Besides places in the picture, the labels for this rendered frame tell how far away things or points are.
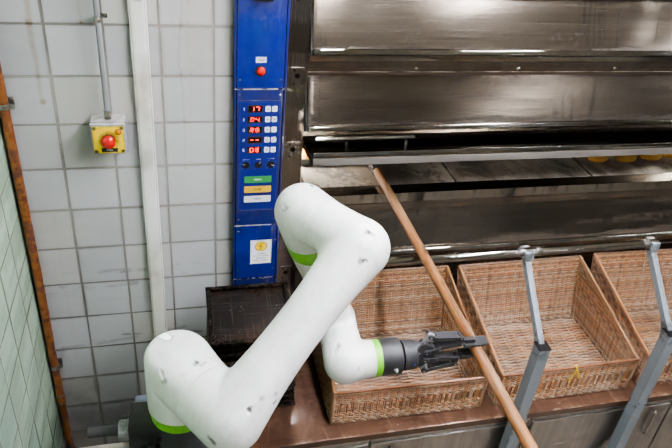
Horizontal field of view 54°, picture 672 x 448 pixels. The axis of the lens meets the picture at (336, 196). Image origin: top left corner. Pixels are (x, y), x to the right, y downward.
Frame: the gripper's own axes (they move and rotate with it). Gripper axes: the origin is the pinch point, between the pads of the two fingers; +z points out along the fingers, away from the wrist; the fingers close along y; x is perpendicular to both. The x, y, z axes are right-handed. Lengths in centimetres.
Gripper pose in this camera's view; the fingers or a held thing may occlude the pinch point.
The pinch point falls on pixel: (473, 346)
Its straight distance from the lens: 180.6
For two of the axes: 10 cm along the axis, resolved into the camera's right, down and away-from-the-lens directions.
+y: -0.9, 8.4, 5.3
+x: 2.3, 5.3, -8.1
